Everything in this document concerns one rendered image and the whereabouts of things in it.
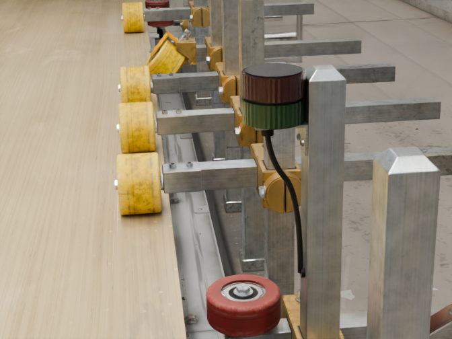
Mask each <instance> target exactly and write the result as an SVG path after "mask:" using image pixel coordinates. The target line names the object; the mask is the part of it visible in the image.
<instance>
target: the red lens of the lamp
mask: <svg viewBox="0 0 452 339"><path fill-rule="evenodd" d="M301 68H302V67H301ZM245 69H246V68H245ZM245 69H243V70H242V71H241V95H242V97H243V98H245V99H247V100H251V101H254V102H263V103H282V102H292V101H295V100H299V99H301V98H303V97H305V94H306V70H305V69H304V68H302V70H303V72H302V73H301V74H299V75H296V76H293V77H285V78H276V79H269V78H259V77H252V76H249V75H247V74H245V72H244V71H245Z"/></svg>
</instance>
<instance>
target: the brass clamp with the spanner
mask: <svg viewBox="0 0 452 339"><path fill-rule="evenodd" d="M296 296H297V294H296V295H283V296H282V319H283V318H286V319H287V321H288V323H289V327H290V329H291V339H304V337H303V334H302V332H301V328H300V303H299V302H297V301H296ZM340 339H344V336H343V334H342V332H341V330H340Z"/></svg>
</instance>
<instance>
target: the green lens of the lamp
mask: <svg viewBox="0 0 452 339"><path fill-rule="evenodd" d="M241 107H242V122H243V123H244V124H246V125H248V126H251V127H254V128H262V129H284V128H293V127H296V126H299V125H301V124H303V123H304V122H305V97H303V99H302V100H301V101H300V102H296V103H294V104H287V105H280V106H265V105H259V104H253V103H250V102H247V101H245V100H244V98H243V97H242V98H241Z"/></svg>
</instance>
